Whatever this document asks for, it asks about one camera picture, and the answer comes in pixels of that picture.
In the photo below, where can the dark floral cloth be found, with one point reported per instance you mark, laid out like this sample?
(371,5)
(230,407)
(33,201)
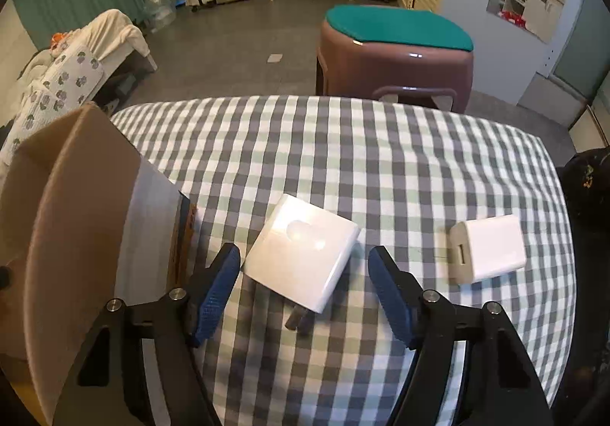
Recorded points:
(586,183)

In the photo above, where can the small white charger plug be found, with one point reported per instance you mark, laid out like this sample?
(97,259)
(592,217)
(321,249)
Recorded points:
(491,247)

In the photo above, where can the teal seat cushion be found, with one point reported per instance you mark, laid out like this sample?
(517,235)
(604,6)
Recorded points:
(395,25)

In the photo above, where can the cream blanket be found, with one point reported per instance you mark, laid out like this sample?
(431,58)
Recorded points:
(114,32)

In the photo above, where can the white paper scrap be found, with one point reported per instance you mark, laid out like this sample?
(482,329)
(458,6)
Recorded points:
(275,58)

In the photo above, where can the brown cardboard box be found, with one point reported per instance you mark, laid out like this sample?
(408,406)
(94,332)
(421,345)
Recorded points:
(71,197)

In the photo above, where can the orange cloth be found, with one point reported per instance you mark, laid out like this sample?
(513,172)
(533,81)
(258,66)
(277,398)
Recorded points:
(59,40)

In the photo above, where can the frosted glass door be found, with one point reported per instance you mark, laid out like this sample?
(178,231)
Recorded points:
(581,44)

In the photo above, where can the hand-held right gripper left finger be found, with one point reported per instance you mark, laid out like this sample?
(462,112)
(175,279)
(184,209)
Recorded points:
(217,283)

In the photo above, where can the bed with floral blanket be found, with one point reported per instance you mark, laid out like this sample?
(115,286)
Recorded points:
(138,59)

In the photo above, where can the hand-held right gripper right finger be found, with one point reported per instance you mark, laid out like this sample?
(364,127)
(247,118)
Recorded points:
(391,292)

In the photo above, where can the large white charger plug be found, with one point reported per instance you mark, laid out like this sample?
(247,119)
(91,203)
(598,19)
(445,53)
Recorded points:
(300,249)

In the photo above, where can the floral quilted mat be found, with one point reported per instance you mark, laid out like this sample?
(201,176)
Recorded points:
(62,78)

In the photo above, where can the clear water jug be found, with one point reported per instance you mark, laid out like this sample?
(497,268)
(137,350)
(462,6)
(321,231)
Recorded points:
(159,11)

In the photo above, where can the grey checkered tablecloth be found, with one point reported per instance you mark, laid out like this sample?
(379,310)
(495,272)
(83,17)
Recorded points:
(333,159)

